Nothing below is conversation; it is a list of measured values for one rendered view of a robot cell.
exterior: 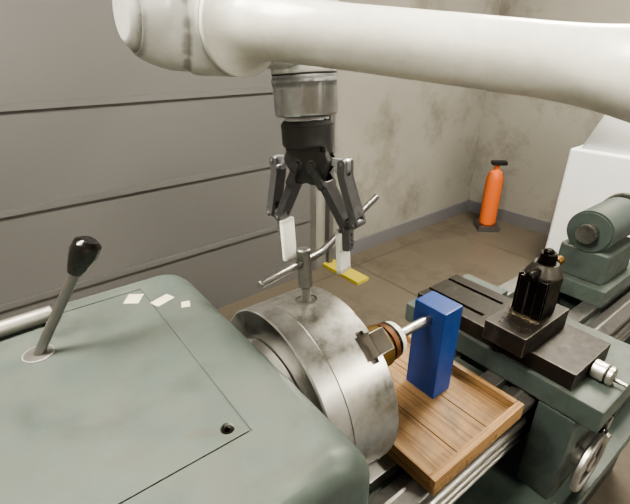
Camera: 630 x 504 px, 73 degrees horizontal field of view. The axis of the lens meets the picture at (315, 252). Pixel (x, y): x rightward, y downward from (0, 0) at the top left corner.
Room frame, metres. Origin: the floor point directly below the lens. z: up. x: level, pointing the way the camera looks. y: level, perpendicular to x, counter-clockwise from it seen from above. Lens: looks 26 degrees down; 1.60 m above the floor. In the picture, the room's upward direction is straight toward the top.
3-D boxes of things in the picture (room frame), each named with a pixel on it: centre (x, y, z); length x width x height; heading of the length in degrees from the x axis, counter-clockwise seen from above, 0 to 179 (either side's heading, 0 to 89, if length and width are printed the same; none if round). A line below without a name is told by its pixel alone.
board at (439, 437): (0.74, -0.22, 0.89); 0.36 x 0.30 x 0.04; 37
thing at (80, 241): (0.44, 0.26, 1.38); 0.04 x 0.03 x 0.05; 127
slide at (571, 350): (0.93, -0.49, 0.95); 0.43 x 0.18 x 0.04; 37
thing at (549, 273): (0.88, -0.53, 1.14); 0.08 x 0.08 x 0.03
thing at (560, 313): (0.86, -0.51, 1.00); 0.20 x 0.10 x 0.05; 127
